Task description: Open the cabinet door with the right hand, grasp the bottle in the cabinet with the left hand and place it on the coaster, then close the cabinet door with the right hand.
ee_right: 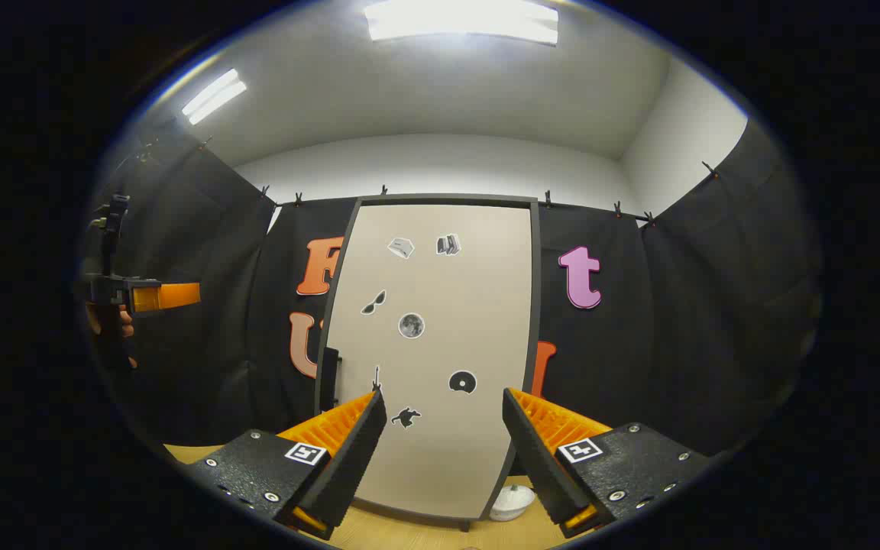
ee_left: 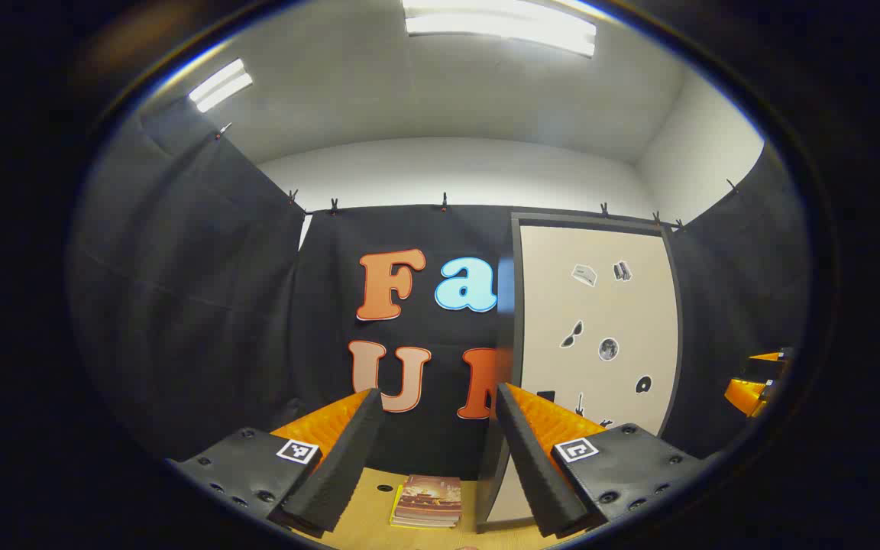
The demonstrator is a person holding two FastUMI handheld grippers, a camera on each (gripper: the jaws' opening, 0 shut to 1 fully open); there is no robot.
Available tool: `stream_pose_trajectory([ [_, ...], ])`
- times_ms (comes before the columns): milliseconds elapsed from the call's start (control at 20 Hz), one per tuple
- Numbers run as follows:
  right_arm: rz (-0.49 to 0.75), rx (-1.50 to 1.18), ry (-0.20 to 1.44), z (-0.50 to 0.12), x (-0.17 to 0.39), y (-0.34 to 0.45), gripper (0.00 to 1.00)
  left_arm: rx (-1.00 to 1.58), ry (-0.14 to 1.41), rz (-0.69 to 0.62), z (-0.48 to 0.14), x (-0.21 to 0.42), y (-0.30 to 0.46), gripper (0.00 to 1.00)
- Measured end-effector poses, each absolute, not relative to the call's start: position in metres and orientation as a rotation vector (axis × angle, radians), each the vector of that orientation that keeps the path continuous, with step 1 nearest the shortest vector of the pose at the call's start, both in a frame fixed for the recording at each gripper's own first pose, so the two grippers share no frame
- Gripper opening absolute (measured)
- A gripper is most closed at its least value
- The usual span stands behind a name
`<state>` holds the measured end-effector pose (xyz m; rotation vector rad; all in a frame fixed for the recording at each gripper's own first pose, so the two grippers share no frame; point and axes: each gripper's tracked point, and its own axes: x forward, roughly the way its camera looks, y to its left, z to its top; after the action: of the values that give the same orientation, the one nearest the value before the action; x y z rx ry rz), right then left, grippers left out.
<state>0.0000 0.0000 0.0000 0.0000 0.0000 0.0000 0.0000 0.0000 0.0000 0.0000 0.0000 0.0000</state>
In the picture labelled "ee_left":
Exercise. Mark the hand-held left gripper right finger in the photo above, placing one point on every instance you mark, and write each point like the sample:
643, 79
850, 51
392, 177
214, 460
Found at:
535, 473

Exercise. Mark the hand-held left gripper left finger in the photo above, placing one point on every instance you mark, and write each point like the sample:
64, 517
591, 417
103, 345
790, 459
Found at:
341, 473

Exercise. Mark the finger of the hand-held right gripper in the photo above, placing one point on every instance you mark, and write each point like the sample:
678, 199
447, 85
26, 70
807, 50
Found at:
742, 396
767, 356

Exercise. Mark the grey cabinet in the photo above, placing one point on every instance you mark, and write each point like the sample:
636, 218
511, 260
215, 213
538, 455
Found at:
503, 344

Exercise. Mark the beige cabinet door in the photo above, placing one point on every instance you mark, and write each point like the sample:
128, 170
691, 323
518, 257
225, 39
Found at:
600, 321

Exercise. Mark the yellow edged book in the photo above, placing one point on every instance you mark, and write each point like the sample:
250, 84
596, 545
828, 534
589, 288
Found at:
396, 513

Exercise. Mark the black backdrop cloth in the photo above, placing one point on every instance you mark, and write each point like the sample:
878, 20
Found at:
180, 305

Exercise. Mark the row of cloth clips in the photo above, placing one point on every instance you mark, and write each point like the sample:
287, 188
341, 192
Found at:
444, 202

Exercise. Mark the small ceiling light panel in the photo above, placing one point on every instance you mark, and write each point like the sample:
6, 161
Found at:
220, 85

